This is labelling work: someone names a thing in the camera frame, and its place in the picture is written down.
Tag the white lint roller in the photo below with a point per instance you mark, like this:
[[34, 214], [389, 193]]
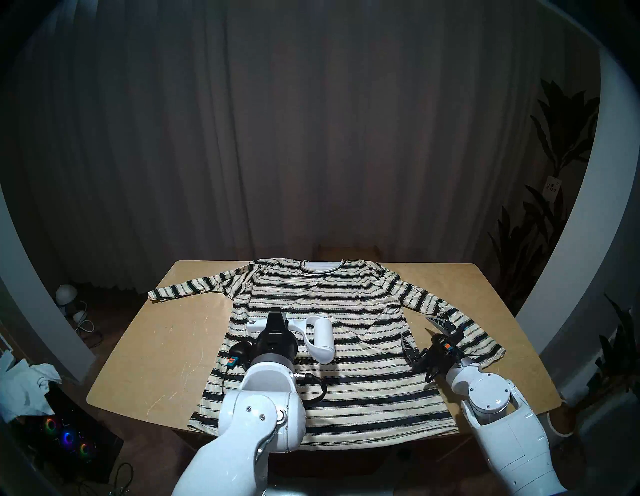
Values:
[[324, 345]]

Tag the white curved arch pillar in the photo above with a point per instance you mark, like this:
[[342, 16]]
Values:
[[595, 240], [30, 300]]

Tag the tall dark leafy plant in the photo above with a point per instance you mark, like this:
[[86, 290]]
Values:
[[565, 130]]

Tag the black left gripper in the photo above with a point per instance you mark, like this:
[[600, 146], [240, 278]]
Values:
[[276, 345]]

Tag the cream black striped long-sleeve top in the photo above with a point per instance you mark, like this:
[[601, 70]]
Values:
[[350, 300]]

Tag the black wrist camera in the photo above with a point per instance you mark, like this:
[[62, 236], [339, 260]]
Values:
[[442, 347], [240, 352]]

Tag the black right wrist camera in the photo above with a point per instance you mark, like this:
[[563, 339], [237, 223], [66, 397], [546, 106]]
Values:
[[442, 347]]

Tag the small dark potted plant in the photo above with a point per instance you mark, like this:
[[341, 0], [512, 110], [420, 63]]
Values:
[[617, 360]]

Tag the black computer with RGB fans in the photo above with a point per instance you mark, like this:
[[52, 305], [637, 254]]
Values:
[[70, 440]]

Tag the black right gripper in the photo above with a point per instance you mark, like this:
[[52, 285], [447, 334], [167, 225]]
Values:
[[425, 362]]

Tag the white plant pot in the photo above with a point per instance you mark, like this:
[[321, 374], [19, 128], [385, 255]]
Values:
[[562, 425]]

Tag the white mushroom lamp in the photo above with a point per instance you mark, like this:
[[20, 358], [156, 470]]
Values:
[[66, 294]]

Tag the white crumpled cloth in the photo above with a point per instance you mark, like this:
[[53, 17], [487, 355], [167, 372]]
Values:
[[25, 387]]

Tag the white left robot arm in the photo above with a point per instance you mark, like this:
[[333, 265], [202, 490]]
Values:
[[260, 415]]

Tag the grey pleated curtain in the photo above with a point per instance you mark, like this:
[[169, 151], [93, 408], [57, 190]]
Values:
[[300, 125]]

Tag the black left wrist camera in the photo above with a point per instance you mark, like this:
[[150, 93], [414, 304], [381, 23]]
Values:
[[240, 352]]

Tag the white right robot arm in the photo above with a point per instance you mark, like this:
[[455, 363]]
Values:
[[500, 415]]

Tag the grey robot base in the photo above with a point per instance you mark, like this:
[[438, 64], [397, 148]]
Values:
[[340, 491]]

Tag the small white round device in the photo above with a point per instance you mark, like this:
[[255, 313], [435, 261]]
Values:
[[80, 316]]

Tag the white plant tag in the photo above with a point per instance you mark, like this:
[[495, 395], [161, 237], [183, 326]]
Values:
[[552, 186]]

